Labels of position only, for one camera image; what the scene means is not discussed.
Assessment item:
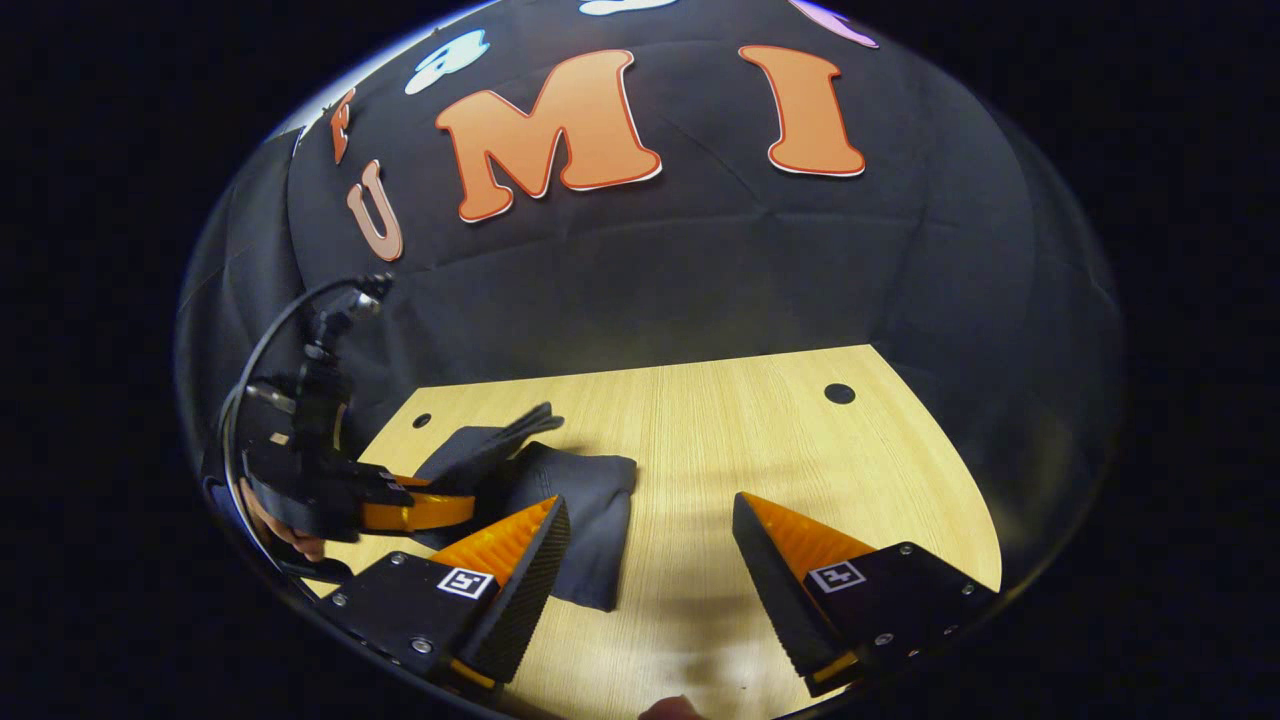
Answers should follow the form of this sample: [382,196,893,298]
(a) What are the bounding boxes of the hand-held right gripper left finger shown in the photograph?
[328,495,572,693]

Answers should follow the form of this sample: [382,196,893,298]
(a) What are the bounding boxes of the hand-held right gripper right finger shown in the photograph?
[732,491,1003,699]

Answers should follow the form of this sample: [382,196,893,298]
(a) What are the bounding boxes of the dark grey jeans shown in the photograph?
[410,402,639,613]

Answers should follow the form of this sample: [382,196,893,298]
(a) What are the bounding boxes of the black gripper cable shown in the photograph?
[218,275,391,501]

